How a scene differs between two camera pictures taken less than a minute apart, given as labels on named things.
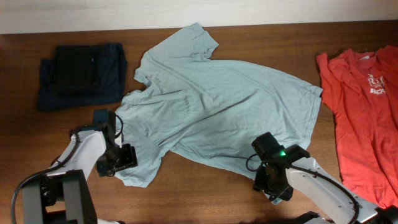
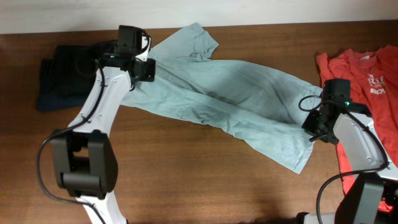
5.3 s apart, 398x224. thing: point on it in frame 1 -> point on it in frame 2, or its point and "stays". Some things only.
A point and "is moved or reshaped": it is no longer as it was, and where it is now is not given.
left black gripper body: [126, 157] -> [148, 70]
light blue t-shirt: [219, 112] is moved or reshaped
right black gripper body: [275, 187] -> [313, 126]
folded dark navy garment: [83, 74] stays
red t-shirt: [362, 91] stays
